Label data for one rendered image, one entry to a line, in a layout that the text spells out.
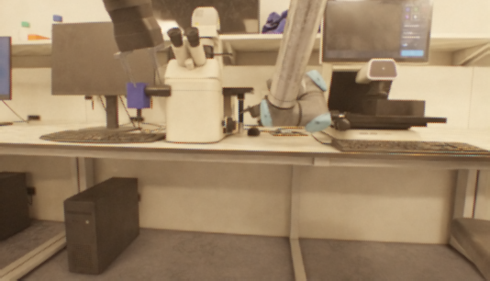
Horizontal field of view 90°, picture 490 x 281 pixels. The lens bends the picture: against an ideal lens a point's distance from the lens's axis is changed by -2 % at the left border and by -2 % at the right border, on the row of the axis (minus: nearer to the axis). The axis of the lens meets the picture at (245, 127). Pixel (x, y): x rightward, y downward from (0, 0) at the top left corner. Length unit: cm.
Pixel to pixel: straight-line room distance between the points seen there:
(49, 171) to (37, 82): 65
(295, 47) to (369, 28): 59
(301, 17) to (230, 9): 100
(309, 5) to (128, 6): 38
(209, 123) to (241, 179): 89
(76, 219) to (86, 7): 148
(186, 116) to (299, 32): 46
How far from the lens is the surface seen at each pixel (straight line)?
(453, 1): 221
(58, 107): 222
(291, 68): 71
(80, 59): 147
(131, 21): 48
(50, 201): 241
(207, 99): 87
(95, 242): 157
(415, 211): 201
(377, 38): 123
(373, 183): 183
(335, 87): 125
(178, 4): 171
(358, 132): 99
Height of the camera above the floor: 89
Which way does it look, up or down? 6 degrees down
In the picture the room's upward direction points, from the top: 1 degrees clockwise
